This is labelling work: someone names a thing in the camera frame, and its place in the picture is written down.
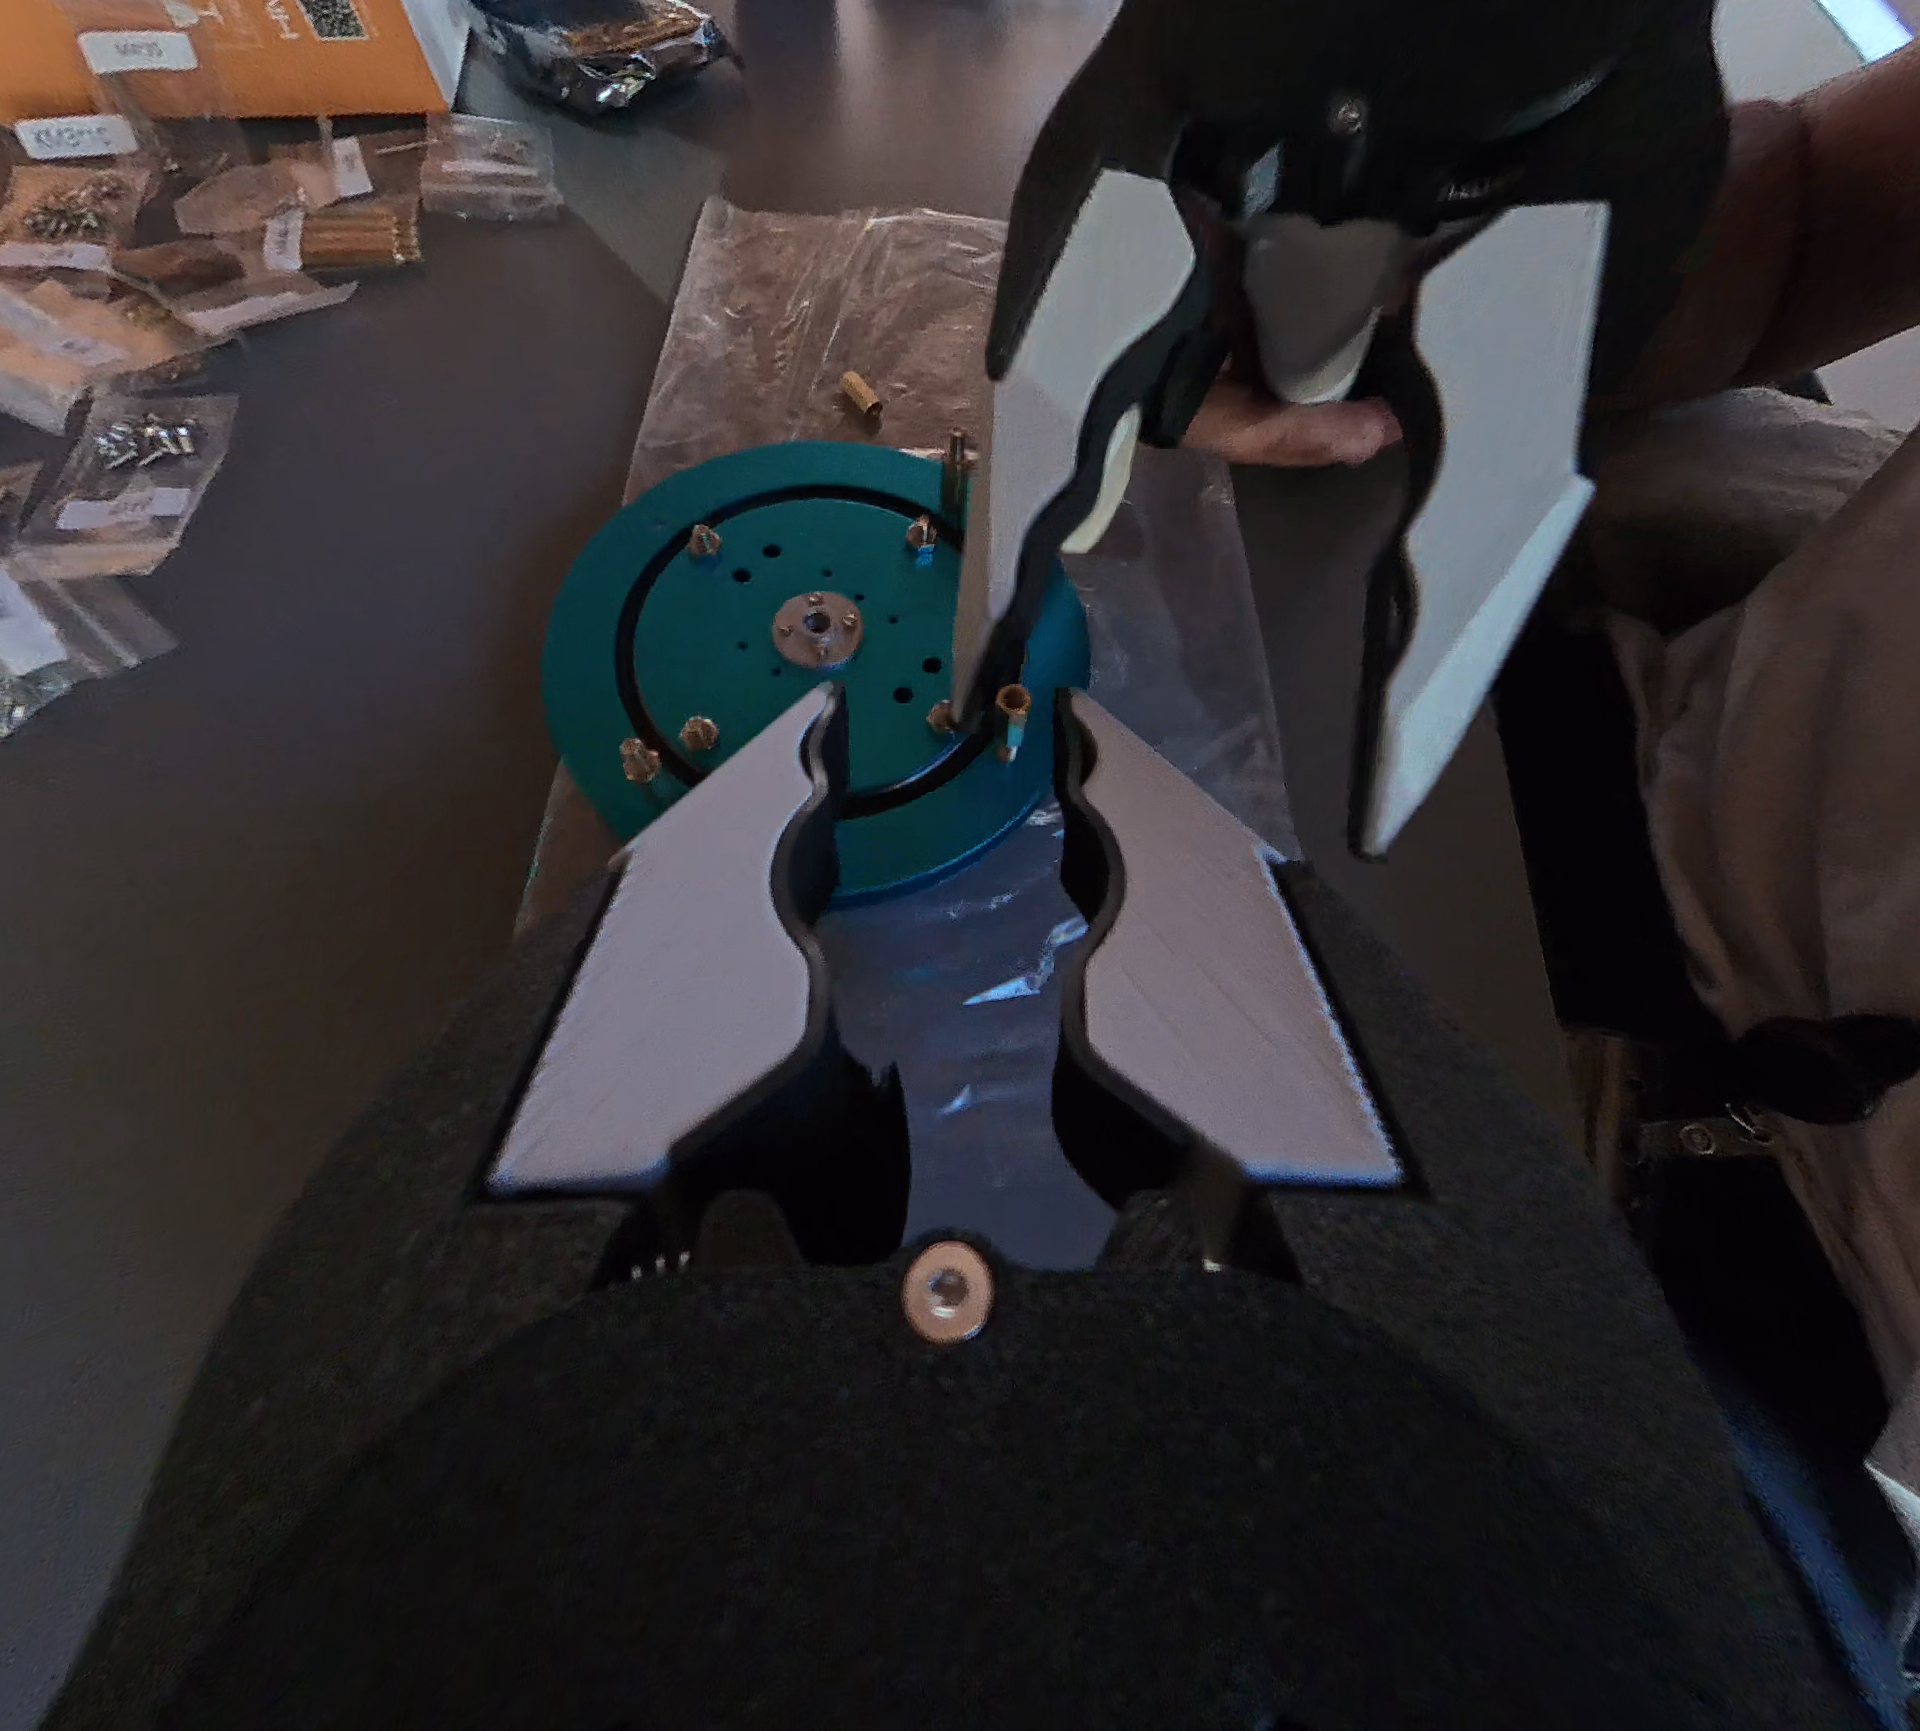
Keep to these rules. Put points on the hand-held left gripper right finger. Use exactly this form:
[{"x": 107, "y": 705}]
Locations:
[{"x": 1229, "y": 1011}]

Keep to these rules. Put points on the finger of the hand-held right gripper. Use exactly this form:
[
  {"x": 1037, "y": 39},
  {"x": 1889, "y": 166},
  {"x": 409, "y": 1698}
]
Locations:
[
  {"x": 1500, "y": 438},
  {"x": 1073, "y": 322}
]

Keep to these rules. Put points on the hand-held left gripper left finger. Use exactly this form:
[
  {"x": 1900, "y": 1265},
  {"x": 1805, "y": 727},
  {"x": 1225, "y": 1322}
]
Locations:
[{"x": 658, "y": 1011}]

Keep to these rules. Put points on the blue metal turntable disc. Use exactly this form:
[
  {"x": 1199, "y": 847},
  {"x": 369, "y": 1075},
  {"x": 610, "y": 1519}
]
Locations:
[{"x": 721, "y": 675}]

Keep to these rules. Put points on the person's right forearm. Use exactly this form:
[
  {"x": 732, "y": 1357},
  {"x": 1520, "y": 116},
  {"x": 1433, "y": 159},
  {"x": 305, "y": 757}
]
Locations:
[{"x": 1800, "y": 232}]

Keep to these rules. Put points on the person's right hand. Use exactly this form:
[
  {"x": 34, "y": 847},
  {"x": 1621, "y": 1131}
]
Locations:
[{"x": 1292, "y": 428}]

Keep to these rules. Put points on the clear plastic bag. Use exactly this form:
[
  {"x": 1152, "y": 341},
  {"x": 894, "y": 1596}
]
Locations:
[{"x": 782, "y": 304}]

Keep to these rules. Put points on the black wrapped bundle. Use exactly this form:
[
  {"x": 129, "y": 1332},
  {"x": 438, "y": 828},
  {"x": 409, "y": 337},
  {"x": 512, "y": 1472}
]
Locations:
[{"x": 598, "y": 35}]

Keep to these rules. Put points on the person's blue jeans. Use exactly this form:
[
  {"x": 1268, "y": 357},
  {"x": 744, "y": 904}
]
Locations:
[{"x": 1800, "y": 1537}]

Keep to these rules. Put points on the pile of small screw bags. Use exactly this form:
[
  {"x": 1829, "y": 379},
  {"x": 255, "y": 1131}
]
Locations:
[{"x": 94, "y": 322}]

